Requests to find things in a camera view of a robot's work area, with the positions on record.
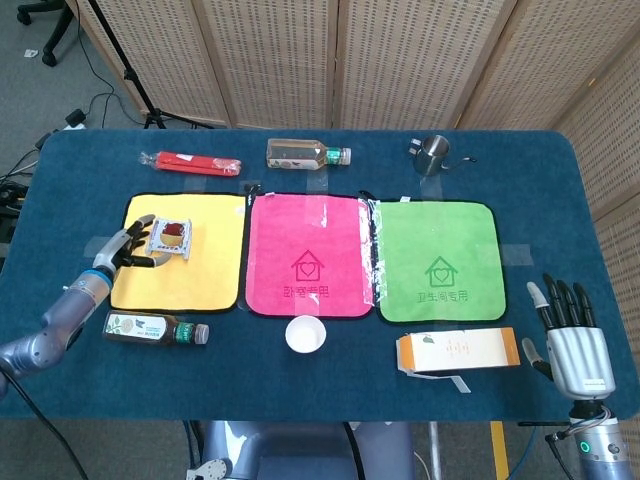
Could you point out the black tripod stand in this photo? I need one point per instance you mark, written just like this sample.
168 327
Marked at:
142 95

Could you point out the dark tea bottle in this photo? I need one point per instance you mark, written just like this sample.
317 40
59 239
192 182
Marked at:
140 327

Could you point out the black office chair base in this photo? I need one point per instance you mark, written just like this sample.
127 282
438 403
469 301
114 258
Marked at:
52 37

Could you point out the black power adapter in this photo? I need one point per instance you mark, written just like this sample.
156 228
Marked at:
75 120

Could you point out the red snack pack clear wrap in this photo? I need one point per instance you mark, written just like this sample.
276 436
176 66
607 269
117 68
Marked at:
195 162

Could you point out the white paper scrap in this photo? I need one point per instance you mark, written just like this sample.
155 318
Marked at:
31 52

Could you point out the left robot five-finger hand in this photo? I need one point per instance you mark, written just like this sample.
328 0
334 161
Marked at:
112 247

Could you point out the grey robot torso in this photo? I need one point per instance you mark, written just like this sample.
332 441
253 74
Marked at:
300 452

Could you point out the black power strip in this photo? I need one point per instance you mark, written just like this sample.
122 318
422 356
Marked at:
12 197

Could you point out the small snack packet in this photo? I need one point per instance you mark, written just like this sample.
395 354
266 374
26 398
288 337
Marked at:
170 237

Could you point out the orange white carton box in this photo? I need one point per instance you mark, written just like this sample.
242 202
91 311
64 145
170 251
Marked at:
460 350

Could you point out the pink cloth house print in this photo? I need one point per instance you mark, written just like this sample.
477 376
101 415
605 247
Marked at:
310 235

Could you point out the silver table leg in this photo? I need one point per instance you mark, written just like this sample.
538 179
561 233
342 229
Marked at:
435 450

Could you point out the pale tea bottle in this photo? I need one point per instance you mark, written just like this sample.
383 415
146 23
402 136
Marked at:
295 152

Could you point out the blue felt table cover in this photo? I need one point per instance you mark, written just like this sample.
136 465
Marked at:
300 390

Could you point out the steel long-spout pitcher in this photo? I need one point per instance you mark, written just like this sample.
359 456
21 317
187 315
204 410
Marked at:
430 157

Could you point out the green cloth house print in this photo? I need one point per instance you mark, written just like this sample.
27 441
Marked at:
440 235

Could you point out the yellow cloth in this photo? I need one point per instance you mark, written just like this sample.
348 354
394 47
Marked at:
210 270

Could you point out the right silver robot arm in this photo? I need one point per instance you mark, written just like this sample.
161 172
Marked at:
600 450

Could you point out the white paper cup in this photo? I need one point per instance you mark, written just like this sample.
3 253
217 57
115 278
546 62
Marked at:
305 335

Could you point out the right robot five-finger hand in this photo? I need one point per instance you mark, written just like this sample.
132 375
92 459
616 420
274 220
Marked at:
580 357

